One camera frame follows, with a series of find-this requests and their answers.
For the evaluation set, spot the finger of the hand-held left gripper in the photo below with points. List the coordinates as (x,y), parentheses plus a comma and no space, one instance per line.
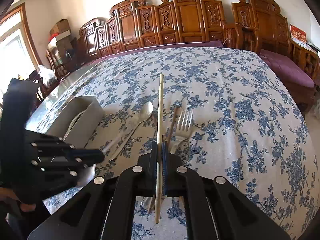
(62,167)
(85,155)

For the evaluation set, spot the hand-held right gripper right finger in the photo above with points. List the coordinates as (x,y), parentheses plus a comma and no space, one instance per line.
(165,165)

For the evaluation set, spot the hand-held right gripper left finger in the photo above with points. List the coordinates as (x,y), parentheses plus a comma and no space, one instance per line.
(153,160)

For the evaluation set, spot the metal spoon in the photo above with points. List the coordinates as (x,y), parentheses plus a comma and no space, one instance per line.
(144,203)
(145,111)

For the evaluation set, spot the grey metal tray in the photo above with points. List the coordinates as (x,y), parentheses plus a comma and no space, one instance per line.
(87,110)

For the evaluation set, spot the pale wooden chopstick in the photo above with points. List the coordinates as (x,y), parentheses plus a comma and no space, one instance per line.
(160,105)

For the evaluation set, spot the person's left hand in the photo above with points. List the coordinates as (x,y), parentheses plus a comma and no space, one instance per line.
(27,208)

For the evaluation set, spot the carved wooden dining chair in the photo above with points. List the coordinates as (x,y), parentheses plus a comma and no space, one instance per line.
(43,85)

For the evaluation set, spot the clear plastic bag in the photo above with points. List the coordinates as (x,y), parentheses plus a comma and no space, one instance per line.
(47,76)

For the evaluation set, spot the blue floral tablecloth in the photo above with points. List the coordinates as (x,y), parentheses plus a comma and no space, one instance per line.
(225,92)

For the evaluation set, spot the red decoration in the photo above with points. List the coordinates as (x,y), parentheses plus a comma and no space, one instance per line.
(53,37)

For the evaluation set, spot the flat white box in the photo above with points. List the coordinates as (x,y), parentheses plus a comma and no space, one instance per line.
(63,36)

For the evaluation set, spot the long purple seat cushion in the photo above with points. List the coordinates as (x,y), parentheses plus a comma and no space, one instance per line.
(187,44)

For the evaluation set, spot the brown cardboard box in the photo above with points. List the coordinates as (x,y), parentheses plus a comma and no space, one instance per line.
(60,27)

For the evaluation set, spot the carved wooden sofa bench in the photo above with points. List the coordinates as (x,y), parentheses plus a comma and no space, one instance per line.
(185,17)

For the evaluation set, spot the square purple seat cushion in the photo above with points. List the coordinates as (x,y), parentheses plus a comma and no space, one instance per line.
(287,67)

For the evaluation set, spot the carved wooden armchair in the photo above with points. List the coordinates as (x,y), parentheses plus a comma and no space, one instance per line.
(262,15)

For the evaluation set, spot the red desk calendar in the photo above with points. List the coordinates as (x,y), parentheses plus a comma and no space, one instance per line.
(297,35)

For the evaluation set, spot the tissue box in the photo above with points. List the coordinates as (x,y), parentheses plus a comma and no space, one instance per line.
(312,47)

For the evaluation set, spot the wooden chair by wall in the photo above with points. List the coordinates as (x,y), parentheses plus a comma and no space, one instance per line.
(58,65)

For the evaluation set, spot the wooden window frame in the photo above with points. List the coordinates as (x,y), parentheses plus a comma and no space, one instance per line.
(27,30)

